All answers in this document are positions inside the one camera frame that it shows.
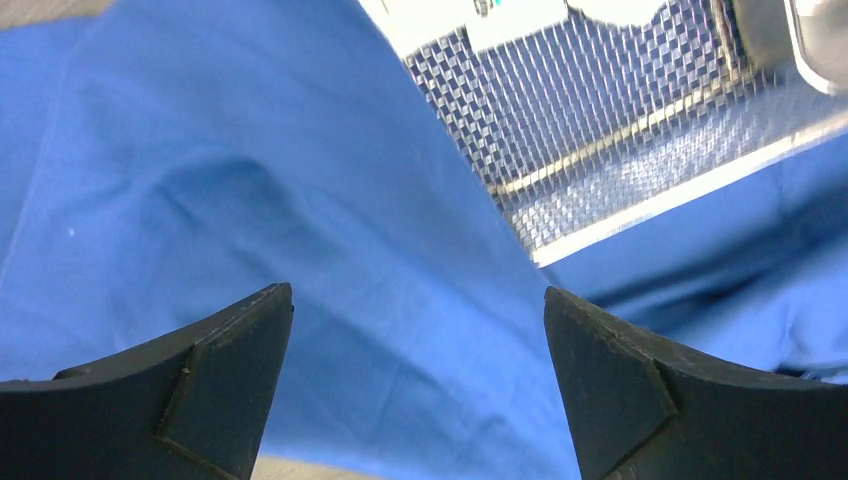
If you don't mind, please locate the stainless steel inner tray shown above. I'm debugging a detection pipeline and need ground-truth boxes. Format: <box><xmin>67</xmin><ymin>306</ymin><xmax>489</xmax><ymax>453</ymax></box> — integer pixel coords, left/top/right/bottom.
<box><xmin>731</xmin><ymin>0</ymin><xmax>847</xmax><ymax>95</ymax></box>

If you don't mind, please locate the blue surgical drape cloth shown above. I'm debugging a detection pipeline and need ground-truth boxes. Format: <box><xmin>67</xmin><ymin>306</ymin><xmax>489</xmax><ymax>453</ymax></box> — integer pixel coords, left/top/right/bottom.
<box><xmin>1</xmin><ymin>1</ymin><xmax>847</xmax><ymax>479</ymax></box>

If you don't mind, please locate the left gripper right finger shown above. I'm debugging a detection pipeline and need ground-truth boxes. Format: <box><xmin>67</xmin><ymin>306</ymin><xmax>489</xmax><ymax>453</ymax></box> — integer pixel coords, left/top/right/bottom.
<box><xmin>544</xmin><ymin>287</ymin><xmax>847</xmax><ymax>479</ymax></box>

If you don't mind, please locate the metal mesh instrument basket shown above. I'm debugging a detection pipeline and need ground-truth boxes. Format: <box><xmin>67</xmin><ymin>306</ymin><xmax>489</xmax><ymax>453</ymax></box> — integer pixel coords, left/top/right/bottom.
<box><xmin>363</xmin><ymin>1</ymin><xmax>847</xmax><ymax>267</ymax></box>

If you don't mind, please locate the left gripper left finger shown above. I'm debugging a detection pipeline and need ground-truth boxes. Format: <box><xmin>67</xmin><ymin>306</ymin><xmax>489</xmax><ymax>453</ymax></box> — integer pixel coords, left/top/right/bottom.
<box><xmin>1</xmin><ymin>283</ymin><xmax>294</xmax><ymax>479</ymax></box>

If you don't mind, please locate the white sterile packet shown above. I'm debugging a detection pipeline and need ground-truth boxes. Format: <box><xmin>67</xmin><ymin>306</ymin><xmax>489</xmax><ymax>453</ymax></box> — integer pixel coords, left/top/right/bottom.
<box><xmin>465</xmin><ymin>0</ymin><xmax>569</xmax><ymax>53</ymax></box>

